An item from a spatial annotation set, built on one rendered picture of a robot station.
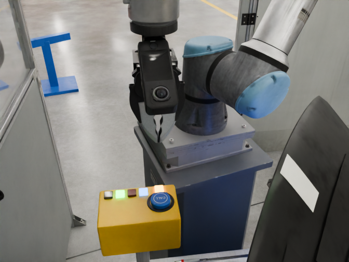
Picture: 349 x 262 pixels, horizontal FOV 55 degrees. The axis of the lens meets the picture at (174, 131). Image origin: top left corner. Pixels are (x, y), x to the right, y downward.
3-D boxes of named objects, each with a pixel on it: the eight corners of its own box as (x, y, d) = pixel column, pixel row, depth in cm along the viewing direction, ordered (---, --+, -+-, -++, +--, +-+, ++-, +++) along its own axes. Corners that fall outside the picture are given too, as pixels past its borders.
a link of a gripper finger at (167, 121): (172, 126, 64) (172, 82, 59) (176, 144, 59) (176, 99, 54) (156, 127, 64) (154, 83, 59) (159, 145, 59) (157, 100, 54)
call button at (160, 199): (151, 211, 66) (151, 206, 65) (150, 197, 69) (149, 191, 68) (171, 210, 66) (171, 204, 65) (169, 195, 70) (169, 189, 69)
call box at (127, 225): (103, 261, 68) (96, 226, 62) (105, 223, 76) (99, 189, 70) (180, 253, 70) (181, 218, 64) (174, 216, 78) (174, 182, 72)
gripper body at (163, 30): (174, 78, 61) (174, 10, 54) (182, 101, 54) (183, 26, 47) (132, 81, 60) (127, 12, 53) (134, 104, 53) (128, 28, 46)
